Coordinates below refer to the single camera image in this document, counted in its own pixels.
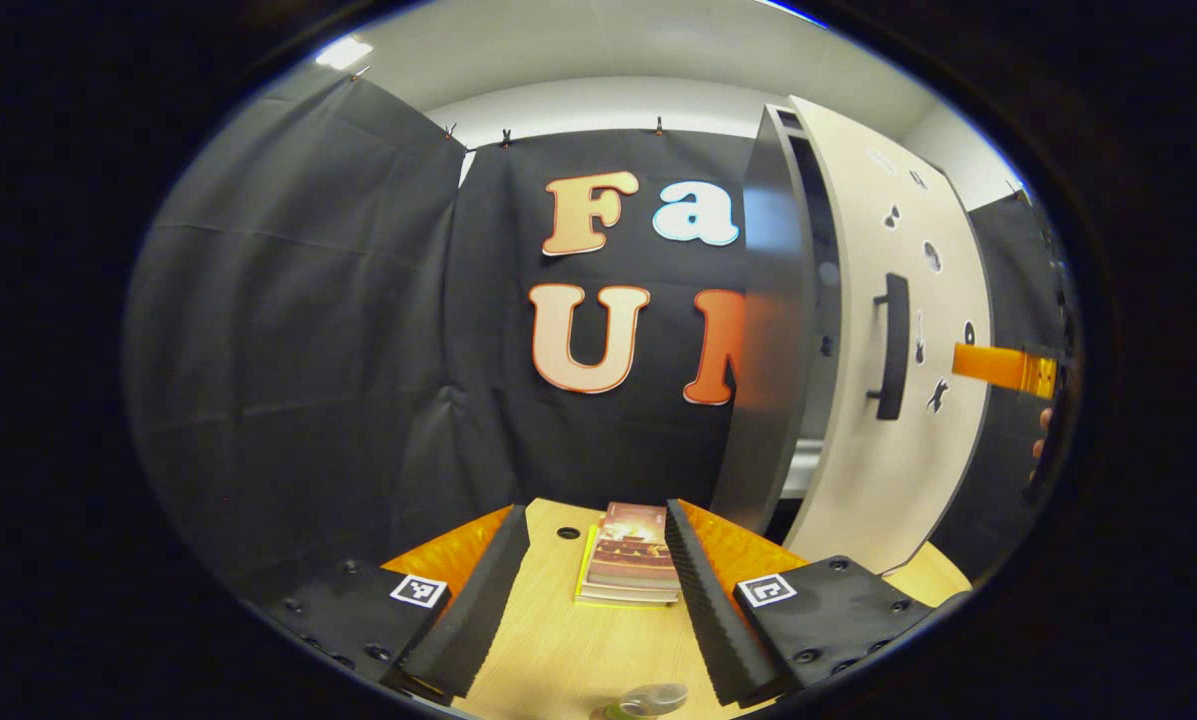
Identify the white cabinet shelf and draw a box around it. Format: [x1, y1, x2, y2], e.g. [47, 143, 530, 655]
[780, 437, 825, 501]

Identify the long ceiling light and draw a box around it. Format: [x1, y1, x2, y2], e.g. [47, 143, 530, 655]
[315, 35, 375, 71]

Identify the black door handle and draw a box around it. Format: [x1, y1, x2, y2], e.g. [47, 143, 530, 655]
[866, 272, 911, 422]

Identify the green label bottle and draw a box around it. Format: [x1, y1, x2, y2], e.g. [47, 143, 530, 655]
[591, 683, 690, 720]

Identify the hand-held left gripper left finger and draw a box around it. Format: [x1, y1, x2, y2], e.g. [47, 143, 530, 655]
[258, 503, 531, 701]

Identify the beige cabinet door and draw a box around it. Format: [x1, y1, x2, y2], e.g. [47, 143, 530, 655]
[780, 95, 994, 576]

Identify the black backdrop cloth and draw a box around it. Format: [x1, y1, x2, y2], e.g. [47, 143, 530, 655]
[123, 75, 469, 601]
[933, 185, 1074, 581]
[443, 128, 759, 521]

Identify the grey cabinet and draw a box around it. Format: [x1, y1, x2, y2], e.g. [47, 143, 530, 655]
[710, 103, 844, 536]

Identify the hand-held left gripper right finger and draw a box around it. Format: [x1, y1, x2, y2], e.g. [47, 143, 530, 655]
[665, 498, 969, 709]

